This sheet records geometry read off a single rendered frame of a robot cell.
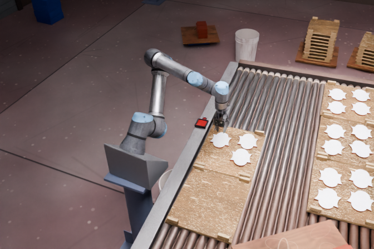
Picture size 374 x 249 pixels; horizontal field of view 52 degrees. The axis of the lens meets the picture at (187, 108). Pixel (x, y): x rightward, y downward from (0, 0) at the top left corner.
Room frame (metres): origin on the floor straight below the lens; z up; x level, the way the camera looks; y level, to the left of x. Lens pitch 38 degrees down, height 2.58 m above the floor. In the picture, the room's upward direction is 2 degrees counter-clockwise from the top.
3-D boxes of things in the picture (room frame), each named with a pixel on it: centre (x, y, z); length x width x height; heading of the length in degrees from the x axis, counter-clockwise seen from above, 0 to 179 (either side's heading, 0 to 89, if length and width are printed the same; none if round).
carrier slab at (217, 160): (1.71, -0.26, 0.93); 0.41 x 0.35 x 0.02; 159
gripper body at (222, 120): (1.76, -0.20, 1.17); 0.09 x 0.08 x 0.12; 159
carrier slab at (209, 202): (1.32, -0.11, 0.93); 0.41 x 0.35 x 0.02; 157
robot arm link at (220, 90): (1.77, -0.20, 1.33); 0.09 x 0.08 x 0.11; 47
